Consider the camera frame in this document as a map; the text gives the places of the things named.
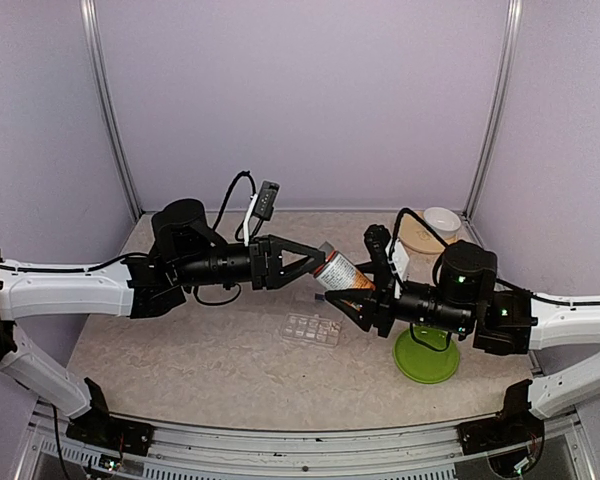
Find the green plate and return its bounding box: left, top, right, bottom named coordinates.
left=393, top=327, right=460, bottom=384

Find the white bowl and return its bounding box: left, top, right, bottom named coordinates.
left=423, top=207, right=462, bottom=240

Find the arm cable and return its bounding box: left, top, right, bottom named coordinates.
left=0, top=170, right=259, bottom=307
left=395, top=207, right=600, bottom=354

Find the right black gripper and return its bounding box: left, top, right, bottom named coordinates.
left=326, top=261, right=474, bottom=339

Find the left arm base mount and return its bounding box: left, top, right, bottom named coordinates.
left=66, top=378, right=154, bottom=457

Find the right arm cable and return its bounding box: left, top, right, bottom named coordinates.
left=395, top=207, right=600, bottom=354

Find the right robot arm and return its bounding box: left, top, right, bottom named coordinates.
left=325, top=240, right=600, bottom=444

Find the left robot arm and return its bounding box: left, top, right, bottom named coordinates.
left=0, top=199, right=325, bottom=445

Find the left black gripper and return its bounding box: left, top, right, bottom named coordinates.
left=175, top=235, right=326, bottom=291

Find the aluminium frame post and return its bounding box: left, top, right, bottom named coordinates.
left=79, top=0, right=143, bottom=222
left=463, top=0, right=523, bottom=223

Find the left aluminium frame post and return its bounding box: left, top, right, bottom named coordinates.
left=79, top=0, right=143, bottom=222

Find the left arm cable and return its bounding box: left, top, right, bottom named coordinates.
left=0, top=170, right=259, bottom=307

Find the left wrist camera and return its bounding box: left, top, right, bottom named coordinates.
left=242, top=180, right=280, bottom=246

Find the front aluminium rail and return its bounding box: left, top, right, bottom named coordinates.
left=14, top=394, right=600, bottom=480

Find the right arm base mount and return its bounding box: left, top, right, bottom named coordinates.
left=456, top=380, right=545, bottom=455

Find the right aluminium frame post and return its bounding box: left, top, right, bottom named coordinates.
left=463, top=0, right=523, bottom=223

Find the orange pill bottle grey cap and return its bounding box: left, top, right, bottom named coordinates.
left=313, top=242, right=375, bottom=290

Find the clear plastic pill organizer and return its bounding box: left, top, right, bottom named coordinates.
left=279, top=291, right=344, bottom=348

